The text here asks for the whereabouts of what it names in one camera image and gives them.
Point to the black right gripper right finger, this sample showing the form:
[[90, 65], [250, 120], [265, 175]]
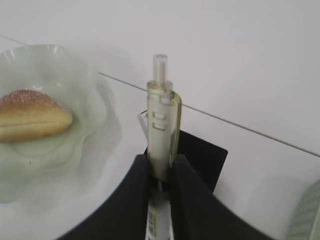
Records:
[[197, 214]]

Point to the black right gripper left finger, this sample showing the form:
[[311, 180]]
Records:
[[123, 216]]

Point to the clear plastic ruler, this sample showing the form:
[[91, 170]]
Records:
[[143, 121]]

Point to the cream patterned pen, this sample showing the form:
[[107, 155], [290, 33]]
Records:
[[164, 108]]

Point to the golden bread roll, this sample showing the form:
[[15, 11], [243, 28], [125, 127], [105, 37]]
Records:
[[27, 114]]

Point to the black mesh pen holder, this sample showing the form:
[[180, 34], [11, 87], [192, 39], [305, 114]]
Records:
[[205, 158]]

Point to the green wavy glass plate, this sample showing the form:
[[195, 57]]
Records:
[[31, 169]]

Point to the grey-green plastic basket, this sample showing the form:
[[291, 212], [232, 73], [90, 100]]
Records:
[[305, 223]]

